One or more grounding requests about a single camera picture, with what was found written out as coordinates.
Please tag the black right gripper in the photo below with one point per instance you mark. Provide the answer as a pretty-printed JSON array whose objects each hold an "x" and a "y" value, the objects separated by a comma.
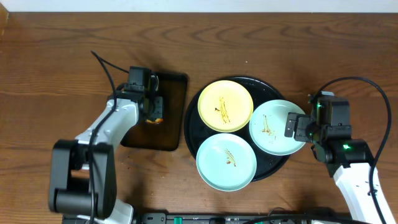
[{"x": 302, "y": 121}]

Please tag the orange sponge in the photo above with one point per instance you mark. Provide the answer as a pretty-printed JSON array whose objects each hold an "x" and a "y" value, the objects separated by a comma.
[{"x": 154, "y": 121}]

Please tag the round black tray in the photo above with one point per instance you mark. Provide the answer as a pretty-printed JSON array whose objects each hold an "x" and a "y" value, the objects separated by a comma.
[{"x": 196, "y": 131}]

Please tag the rectangular black water tray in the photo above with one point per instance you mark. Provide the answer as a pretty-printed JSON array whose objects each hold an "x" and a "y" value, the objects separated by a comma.
[{"x": 163, "y": 136}]

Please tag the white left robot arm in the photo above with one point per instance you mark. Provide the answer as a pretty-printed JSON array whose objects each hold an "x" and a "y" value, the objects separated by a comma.
[{"x": 83, "y": 173}]

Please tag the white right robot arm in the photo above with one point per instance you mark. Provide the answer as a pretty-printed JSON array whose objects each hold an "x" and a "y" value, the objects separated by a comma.
[{"x": 347, "y": 160}]

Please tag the pale green plastic plate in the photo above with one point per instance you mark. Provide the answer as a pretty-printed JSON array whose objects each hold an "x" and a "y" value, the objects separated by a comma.
[{"x": 267, "y": 127}]

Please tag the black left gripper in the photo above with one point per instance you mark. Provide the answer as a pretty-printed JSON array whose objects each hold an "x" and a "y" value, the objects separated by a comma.
[{"x": 156, "y": 106}]

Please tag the light blue plastic plate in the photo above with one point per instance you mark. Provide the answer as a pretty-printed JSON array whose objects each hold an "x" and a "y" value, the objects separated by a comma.
[{"x": 226, "y": 162}]

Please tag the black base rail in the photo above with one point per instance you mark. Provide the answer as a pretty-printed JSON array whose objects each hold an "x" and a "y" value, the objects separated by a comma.
[{"x": 162, "y": 218}]

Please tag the yellow plastic plate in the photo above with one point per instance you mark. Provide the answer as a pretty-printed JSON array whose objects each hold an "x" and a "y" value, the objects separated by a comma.
[{"x": 225, "y": 106}]

